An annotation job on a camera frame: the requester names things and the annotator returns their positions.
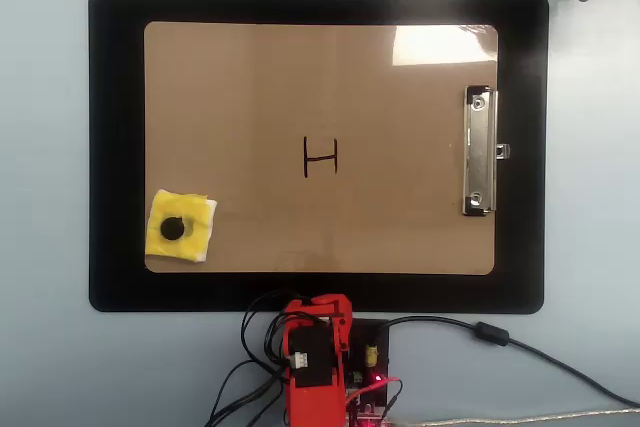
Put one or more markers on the black marker mark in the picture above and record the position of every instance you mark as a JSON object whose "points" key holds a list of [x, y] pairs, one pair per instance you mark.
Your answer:
{"points": [[320, 159]]}

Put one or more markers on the black robot base with board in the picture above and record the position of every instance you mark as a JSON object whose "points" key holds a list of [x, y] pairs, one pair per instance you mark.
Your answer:
{"points": [[370, 337]]}

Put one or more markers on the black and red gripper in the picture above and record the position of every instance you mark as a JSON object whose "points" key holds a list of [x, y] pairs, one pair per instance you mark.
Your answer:
{"points": [[310, 347]]}

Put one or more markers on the yellow sponge with black knob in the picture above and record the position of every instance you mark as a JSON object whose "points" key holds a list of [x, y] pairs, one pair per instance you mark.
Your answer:
{"points": [[192, 242]]}

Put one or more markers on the brown clipboard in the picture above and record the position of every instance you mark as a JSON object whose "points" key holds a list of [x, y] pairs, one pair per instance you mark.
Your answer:
{"points": [[300, 97]]}

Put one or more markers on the black mat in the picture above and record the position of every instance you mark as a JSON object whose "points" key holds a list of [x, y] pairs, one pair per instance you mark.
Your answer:
{"points": [[115, 147]]}

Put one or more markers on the metal clipboard clip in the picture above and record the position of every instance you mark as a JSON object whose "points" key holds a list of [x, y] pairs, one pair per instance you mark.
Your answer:
{"points": [[479, 152]]}

